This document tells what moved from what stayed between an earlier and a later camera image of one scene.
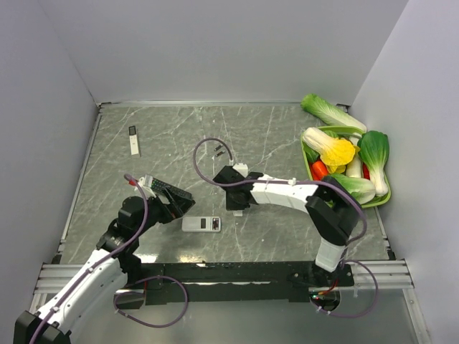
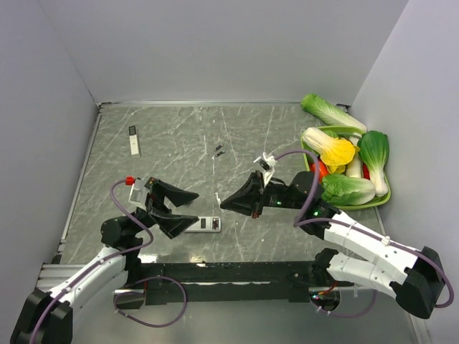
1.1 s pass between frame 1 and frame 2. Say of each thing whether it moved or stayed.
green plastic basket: stayed
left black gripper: moved
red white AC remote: stayed
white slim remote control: stayed
